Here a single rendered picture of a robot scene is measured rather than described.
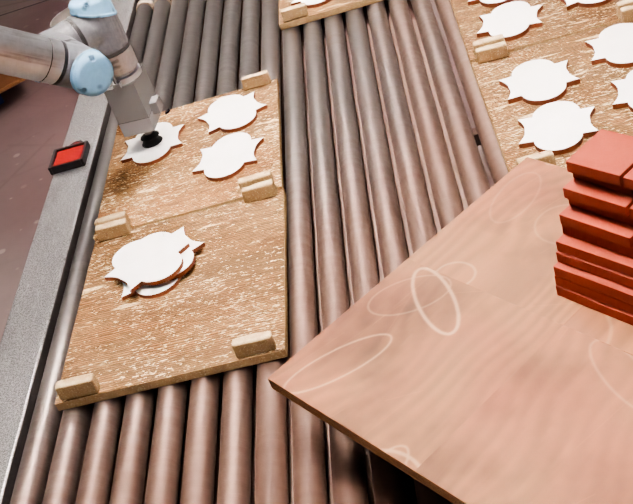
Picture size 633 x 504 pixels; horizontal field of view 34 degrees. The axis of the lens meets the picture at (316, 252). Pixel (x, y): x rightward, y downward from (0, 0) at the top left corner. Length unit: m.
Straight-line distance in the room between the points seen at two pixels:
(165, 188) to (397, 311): 0.74
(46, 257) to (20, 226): 2.13
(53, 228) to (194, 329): 0.53
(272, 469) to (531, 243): 0.43
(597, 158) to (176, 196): 0.93
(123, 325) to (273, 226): 0.29
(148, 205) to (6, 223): 2.26
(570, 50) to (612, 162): 0.82
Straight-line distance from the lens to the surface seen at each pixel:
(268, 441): 1.34
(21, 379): 1.65
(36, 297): 1.81
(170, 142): 2.02
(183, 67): 2.36
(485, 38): 1.97
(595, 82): 1.81
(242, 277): 1.59
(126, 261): 1.70
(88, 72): 1.75
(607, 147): 1.15
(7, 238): 4.00
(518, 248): 1.31
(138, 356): 1.53
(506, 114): 1.78
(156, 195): 1.88
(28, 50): 1.72
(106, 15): 1.90
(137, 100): 1.95
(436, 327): 1.22
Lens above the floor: 1.85
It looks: 35 degrees down
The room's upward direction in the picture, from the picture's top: 20 degrees counter-clockwise
